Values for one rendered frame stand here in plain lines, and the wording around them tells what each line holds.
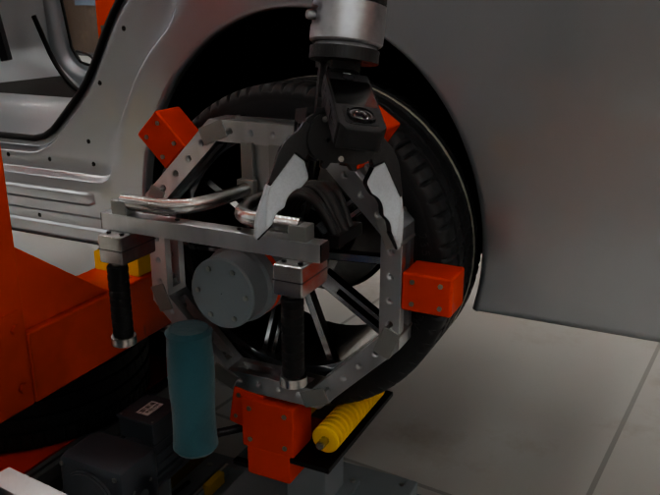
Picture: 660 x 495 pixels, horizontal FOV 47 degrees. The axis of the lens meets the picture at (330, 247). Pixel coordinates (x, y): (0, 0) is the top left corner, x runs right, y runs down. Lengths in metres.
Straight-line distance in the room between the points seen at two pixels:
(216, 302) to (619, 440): 1.65
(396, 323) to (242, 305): 0.27
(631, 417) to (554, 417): 0.26
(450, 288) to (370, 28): 0.62
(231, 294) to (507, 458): 1.37
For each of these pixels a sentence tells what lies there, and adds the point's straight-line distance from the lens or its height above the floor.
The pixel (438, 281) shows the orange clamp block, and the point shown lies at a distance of 1.28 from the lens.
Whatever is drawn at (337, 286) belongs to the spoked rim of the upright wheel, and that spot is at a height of 0.79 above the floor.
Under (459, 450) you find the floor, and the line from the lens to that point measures 2.47.
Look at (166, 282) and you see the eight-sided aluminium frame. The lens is 1.57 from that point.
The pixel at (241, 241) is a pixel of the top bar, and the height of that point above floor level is 0.97.
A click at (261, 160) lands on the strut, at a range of 1.38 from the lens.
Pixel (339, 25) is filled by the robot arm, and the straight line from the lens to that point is 0.76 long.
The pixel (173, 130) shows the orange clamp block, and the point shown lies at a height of 1.09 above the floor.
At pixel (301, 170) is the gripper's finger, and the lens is 0.75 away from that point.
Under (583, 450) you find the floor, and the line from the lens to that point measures 2.56.
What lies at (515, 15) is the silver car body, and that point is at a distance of 1.40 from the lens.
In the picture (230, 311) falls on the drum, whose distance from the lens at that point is 1.31.
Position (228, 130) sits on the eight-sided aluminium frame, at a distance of 1.41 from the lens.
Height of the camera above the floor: 1.33
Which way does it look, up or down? 18 degrees down
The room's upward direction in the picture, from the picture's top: straight up
